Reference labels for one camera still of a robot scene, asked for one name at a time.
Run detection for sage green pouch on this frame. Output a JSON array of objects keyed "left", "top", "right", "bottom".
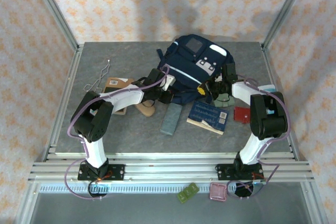
[{"left": 212, "top": 92, "right": 236, "bottom": 108}]

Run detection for tan cork oval pouch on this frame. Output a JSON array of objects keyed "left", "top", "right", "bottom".
[{"left": 135, "top": 100, "right": 156, "bottom": 117}]

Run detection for dark blue printed notebook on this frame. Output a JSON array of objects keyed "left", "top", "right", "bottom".
[{"left": 186, "top": 100, "right": 229, "bottom": 135}]

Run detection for navy blue backpack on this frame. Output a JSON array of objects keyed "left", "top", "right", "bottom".
[{"left": 156, "top": 34, "right": 236, "bottom": 105}]

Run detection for grey-green sponge block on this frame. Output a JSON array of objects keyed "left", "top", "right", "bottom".
[{"left": 160, "top": 102, "right": 183, "bottom": 136}]

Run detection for red wallet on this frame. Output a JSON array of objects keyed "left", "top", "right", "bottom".
[{"left": 233, "top": 106, "right": 251, "bottom": 124}]

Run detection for aluminium front beam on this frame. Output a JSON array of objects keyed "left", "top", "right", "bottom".
[{"left": 28, "top": 152, "right": 314, "bottom": 183}]

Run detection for green plastic tag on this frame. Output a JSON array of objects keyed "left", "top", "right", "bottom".
[{"left": 177, "top": 183, "right": 200, "bottom": 204}]

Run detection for pink square box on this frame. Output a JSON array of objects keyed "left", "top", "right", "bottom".
[{"left": 209, "top": 182, "right": 228, "bottom": 203}]

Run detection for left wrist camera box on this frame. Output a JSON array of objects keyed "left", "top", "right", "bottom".
[{"left": 161, "top": 74, "right": 176, "bottom": 91}]

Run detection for aluminium table side rail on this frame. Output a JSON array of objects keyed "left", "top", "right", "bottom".
[
  {"left": 261, "top": 48, "right": 299, "bottom": 161},
  {"left": 43, "top": 45, "right": 85, "bottom": 162}
]

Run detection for metal wire tongs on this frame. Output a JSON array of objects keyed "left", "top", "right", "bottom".
[{"left": 83, "top": 60, "right": 111, "bottom": 93}]

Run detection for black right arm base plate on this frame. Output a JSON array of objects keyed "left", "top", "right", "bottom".
[{"left": 215, "top": 163, "right": 263, "bottom": 182}]

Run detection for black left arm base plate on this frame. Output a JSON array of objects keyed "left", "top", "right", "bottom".
[{"left": 78, "top": 163, "right": 126, "bottom": 182}]

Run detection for grey slotted cable duct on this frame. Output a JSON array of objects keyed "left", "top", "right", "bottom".
[{"left": 39, "top": 184, "right": 266, "bottom": 194}]

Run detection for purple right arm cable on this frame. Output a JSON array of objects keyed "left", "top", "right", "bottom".
[{"left": 227, "top": 78, "right": 291, "bottom": 198}]

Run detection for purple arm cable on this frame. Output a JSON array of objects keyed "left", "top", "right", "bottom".
[
  {"left": 227, "top": 78, "right": 291, "bottom": 198},
  {"left": 64, "top": 65, "right": 171, "bottom": 200}
]

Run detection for aluminium frame post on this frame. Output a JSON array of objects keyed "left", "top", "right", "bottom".
[
  {"left": 27, "top": 0, "right": 81, "bottom": 51},
  {"left": 261, "top": 0, "right": 313, "bottom": 50}
]

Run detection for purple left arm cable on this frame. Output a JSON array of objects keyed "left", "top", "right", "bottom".
[{"left": 64, "top": 65, "right": 171, "bottom": 200}]

